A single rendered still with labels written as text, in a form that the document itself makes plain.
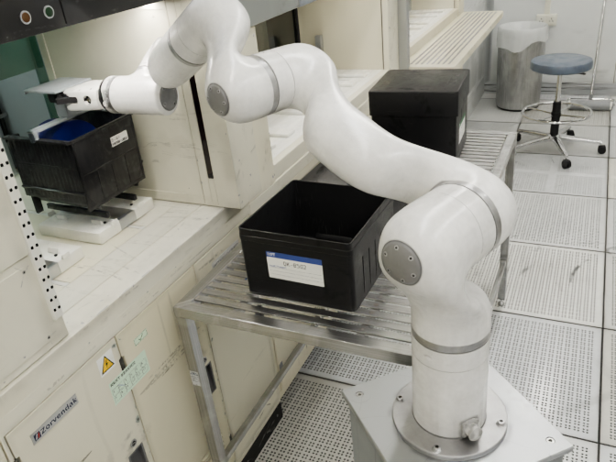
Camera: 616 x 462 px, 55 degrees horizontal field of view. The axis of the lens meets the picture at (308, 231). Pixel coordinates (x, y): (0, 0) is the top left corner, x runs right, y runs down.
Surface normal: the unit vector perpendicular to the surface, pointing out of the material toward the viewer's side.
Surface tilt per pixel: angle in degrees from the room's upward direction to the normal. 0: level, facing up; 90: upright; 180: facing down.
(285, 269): 90
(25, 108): 90
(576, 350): 0
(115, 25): 90
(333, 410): 0
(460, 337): 89
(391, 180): 109
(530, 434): 0
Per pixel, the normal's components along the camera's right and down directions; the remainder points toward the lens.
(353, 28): -0.41, 0.47
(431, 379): -0.60, 0.43
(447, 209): 0.20, -0.67
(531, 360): -0.10, -0.88
